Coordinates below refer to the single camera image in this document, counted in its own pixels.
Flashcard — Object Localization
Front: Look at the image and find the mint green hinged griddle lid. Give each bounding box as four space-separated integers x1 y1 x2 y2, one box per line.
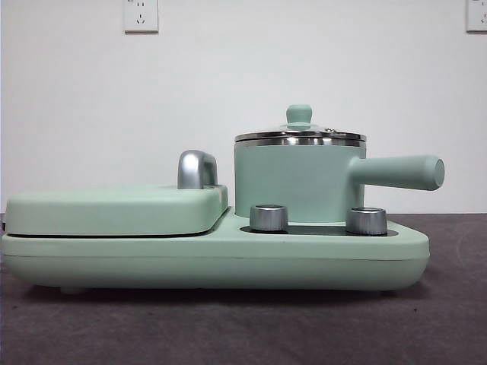
5 150 231 236

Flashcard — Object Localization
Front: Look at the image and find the white wall socket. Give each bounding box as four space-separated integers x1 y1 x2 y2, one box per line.
123 0 160 34
466 0 487 33

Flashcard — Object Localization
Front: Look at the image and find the glass pot lid green knob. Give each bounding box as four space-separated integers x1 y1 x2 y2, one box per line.
234 104 368 143

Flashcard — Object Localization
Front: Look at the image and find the mint green breakfast machine base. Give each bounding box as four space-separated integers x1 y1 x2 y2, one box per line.
0 206 430 296

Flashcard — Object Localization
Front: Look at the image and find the mint green pot with handle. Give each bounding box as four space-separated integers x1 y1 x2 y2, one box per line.
234 138 446 225

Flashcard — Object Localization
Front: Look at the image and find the silver control knob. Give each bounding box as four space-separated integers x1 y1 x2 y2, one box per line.
345 207 388 235
249 204 289 232

